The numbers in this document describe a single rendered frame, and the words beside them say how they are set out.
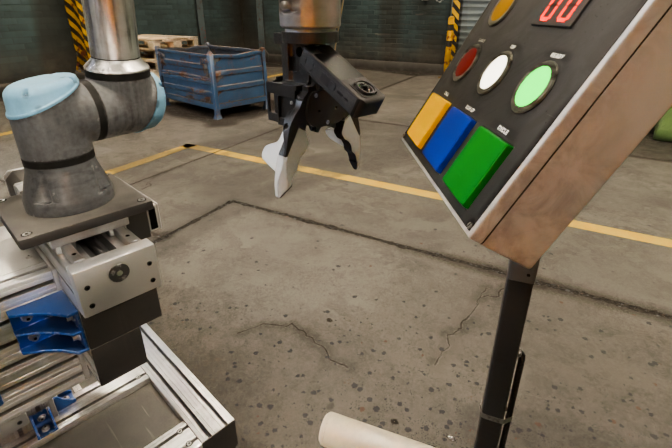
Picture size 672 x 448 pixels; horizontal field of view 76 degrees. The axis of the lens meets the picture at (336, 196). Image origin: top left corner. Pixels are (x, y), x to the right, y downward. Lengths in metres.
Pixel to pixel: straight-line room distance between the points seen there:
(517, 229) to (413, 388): 1.19
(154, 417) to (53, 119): 0.78
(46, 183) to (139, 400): 0.68
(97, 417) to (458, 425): 1.01
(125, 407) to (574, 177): 1.20
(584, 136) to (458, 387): 1.28
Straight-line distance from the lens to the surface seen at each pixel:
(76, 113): 0.89
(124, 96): 0.92
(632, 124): 0.46
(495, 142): 0.46
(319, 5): 0.54
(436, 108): 0.64
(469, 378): 1.66
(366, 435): 0.65
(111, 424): 1.34
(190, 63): 5.30
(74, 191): 0.90
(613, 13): 0.47
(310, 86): 0.54
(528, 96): 0.47
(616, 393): 1.80
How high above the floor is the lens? 1.16
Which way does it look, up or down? 24 degrees down
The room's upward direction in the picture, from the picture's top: straight up
